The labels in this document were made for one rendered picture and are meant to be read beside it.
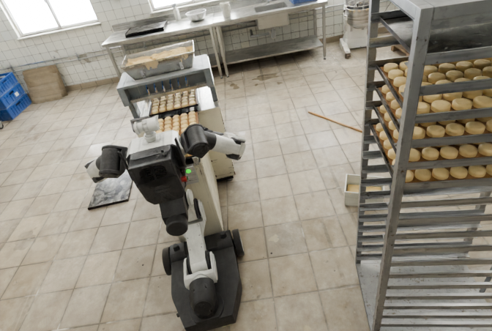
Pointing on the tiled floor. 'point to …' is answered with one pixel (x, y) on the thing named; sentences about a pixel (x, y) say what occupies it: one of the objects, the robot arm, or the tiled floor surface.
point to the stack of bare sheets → (111, 192)
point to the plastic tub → (352, 181)
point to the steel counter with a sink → (281, 15)
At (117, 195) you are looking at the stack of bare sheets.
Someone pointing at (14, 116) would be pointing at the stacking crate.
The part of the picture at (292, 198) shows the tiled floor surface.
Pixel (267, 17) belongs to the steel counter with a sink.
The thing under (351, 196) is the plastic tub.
